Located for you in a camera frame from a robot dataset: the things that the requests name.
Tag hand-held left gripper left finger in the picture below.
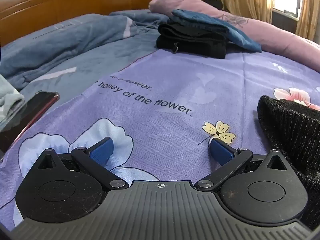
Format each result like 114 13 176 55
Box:
37 137 126 189

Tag pink flower printed quilt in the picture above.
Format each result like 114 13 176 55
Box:
149 0 320 61

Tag black knit pants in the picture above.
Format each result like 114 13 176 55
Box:
257 95 320 233

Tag teal folded cloth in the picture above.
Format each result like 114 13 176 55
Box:
171 9 262 53

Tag black folded clothes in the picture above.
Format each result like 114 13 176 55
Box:
156 23 229 59

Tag blue-grey blanket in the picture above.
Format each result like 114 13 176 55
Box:
0 9 173 105

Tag black bag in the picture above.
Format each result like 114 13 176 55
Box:
203 0 223 11

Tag purple flower printed bed sheet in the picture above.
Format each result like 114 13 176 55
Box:
0 40 320 232

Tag grey-green cloth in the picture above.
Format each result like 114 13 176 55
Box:
0 74 25 131

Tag red smartphone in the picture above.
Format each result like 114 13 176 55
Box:
0 91 60 153

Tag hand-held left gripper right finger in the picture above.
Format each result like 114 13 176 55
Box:
194 138 288 190

